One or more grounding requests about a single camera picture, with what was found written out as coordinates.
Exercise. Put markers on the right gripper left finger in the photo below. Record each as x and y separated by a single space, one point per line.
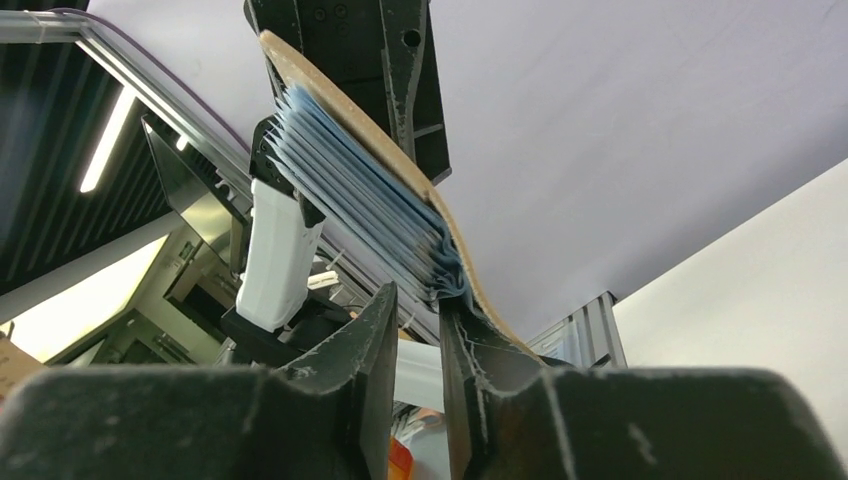
325 415

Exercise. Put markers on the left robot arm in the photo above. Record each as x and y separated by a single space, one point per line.
275 318

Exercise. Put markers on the beige card holder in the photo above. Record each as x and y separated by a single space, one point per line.
343 163

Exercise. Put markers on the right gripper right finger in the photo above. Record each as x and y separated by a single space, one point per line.
510 416

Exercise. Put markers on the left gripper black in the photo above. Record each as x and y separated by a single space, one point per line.
383 53

